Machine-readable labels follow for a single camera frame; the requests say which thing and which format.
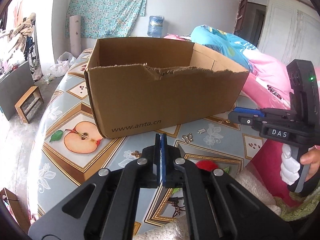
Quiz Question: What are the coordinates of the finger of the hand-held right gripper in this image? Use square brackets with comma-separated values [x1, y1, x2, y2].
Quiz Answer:
[234, 107, 266, 118]
[228, 111, 260, 131]

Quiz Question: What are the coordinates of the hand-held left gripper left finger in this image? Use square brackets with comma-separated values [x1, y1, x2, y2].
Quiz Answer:
[29, 133, 162, 240]

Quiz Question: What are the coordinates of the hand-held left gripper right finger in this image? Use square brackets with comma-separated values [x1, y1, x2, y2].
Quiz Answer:
[161, 133, 294, 240]

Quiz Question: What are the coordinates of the brown cardboard box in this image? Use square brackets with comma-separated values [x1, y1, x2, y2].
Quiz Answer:
[84, 37, 250, 139]

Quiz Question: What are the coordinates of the person's right forearm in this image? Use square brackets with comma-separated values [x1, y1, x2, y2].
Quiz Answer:
[272, 177, 320, 222]

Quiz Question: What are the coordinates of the person's right hand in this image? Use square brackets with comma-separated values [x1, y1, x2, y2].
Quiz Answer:
[301, 146, 320, 181]

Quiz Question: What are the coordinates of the pink floral blanket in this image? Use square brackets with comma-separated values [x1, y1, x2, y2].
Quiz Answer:
[164, 34, 294, 110]

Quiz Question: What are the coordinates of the white fleece garment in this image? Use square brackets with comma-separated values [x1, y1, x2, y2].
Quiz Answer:
[235, 170, 275, 205]

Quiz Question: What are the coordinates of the blue patterned quilt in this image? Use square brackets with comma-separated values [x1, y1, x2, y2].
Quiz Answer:
[190, 25, 259, 65]

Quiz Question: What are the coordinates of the fruit printed tablecloth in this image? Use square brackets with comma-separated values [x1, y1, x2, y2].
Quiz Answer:
[26, 47, 265, 240]

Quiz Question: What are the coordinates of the white wardrobe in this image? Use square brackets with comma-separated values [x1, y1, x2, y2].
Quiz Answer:
[257, 0, 320, 65]

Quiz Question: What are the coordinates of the brown wooden door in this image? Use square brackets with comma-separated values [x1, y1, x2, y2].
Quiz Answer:
[235, 0, 249, 34]

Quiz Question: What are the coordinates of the blue water jug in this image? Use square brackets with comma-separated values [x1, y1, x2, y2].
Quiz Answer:
[147, 15, 165, 37]

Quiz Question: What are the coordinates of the white plastic bag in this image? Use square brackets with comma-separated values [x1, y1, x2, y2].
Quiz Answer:
[49, 52, 77, 77]

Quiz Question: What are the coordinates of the small wooden stool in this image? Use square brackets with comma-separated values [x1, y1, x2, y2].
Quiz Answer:
[14, 86, 44, 124]

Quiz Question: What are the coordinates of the tall cardboard tube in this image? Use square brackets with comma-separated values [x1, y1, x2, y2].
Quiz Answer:
[69, 15, 82, 55]

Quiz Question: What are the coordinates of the dark grey cabinet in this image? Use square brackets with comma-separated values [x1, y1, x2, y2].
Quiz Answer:
[0, 61, 35, 120]

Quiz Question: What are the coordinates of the wheelchair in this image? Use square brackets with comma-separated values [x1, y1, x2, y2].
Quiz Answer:
[24, 36, 38, 74]

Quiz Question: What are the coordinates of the pile of beige clothes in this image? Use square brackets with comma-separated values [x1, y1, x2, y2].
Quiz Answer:
[10, 12, 35, 42]

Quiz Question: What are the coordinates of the teal floral wall cloth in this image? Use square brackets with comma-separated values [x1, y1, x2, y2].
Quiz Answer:
[65, 0, 148, 38]

